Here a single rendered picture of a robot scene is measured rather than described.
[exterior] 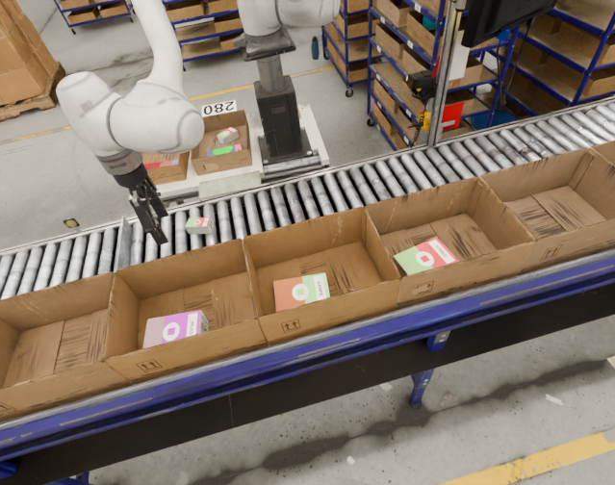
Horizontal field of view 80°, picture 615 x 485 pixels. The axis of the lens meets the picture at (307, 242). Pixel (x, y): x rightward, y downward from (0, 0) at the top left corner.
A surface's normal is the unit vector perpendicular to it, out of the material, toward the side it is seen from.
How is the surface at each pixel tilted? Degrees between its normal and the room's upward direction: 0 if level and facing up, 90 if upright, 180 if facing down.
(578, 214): 1
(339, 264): 1
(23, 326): 90
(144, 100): 25
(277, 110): 90
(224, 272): 89
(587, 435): 0
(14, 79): 91
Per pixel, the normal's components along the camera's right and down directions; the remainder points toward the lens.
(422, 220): 0.24, 0.71
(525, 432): -0.11, -0.64
